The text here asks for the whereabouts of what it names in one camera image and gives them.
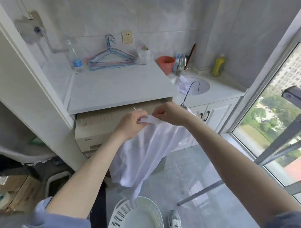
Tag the white cloth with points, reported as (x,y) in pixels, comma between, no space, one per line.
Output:
(182,84)

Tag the person's right hand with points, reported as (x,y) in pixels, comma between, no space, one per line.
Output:
(175,114)

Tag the white plastic laundry basket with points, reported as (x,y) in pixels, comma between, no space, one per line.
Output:
(136,215)

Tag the grey metal rod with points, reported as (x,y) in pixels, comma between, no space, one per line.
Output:
(202,192)

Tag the chrome faucet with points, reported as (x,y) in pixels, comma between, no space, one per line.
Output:
(181,64)

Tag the person's left thumb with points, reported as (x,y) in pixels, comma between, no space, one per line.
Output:
(141,113)

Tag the person's left forearm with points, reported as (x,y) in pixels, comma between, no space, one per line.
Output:
(87,173)

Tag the window with grey frame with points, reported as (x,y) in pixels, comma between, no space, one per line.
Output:
(265,112)

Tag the beige wall socket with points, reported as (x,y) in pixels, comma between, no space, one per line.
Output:
(127,37)

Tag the black camera device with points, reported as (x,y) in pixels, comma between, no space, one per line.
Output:
(292,96)

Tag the black trousers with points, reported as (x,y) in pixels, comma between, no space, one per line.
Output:
(98,209)

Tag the beige washing machine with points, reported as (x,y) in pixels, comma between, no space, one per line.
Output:
(105,121)

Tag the person's left hand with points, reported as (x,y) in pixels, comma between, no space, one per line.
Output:
(128,124)

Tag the clear bottle with blue label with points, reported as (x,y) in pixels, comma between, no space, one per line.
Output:
(76,61)

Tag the white sink cabinet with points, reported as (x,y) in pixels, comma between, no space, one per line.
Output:
(218,115)

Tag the white garment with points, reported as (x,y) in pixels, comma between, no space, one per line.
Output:
(145,152)

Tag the red plastic basin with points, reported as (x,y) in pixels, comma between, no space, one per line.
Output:
(165,63)

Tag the wall tap with grey pipe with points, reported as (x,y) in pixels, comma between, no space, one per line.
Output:
(33,29)

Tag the small blue bottle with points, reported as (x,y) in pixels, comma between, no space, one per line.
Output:
(175,67)

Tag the brown cardboard box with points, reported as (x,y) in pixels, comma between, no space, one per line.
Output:
(16,192)

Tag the round white sink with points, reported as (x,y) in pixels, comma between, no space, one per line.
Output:
(203,86)

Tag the yellow detergent bottle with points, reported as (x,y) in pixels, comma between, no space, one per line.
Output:
(218,65)

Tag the blue shirt sleeve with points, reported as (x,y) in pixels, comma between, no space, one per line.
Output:
(284,220)
(58,219)

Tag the white sneaker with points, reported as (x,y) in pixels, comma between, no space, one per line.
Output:
(175,219)

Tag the white plastic stool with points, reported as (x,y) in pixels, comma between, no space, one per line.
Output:
(57,179)

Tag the black and red board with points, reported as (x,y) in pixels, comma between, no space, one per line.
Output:
(191,56)

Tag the person's right forearm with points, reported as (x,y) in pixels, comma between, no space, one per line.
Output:
(235,162)

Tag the person's right thumb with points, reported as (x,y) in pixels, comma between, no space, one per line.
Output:
(159,116)

